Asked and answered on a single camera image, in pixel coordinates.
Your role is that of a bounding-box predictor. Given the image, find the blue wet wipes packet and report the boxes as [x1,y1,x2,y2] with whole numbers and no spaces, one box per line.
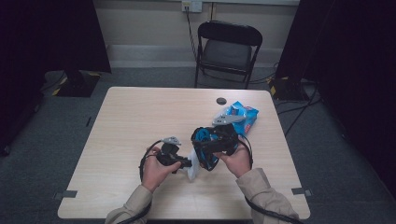
[221,101,260,138]

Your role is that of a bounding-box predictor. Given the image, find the person's left hand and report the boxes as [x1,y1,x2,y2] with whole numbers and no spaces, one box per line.
[141,146,181,193]

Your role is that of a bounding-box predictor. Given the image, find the black stand base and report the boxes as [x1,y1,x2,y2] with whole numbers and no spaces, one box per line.
[55,69,101,98]
[268,76,309,102]

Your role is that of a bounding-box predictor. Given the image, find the right hand-held gripper cable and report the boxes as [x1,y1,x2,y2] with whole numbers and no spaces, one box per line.
[237,133,304,224]

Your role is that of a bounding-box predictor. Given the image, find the black floor cables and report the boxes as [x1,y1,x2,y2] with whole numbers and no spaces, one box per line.
[276,83,323,138]

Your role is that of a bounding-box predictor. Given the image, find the grey tape piece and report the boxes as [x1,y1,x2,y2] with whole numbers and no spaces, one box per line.
[53,189,78,201]
[291,187,313,198]

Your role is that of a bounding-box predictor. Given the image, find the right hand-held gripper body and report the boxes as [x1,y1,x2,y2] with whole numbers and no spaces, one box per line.
[212,114,247,156]

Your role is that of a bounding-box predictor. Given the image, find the white wall socket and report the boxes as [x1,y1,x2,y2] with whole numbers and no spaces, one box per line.
[181,0,204,13]

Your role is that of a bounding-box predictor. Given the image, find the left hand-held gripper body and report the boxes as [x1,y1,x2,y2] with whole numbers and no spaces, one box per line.
[155,135,182,166]

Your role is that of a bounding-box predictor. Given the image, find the white wet wipe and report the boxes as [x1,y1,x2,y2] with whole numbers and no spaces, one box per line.
[185,148,204,181]

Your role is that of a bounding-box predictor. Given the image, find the person's right hand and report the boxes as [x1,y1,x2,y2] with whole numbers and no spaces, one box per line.
[214,143,252,179]

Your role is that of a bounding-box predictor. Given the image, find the black folding chair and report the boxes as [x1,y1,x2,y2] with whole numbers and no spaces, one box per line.
[194,20,263,91]

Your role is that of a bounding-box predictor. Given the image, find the black wall socket cable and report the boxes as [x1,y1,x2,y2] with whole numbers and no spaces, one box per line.
[185,7,199,62]

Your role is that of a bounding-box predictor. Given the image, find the black curtain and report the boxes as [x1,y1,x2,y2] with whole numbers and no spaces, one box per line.
[0,0,112,157]
[275,0,396,200]

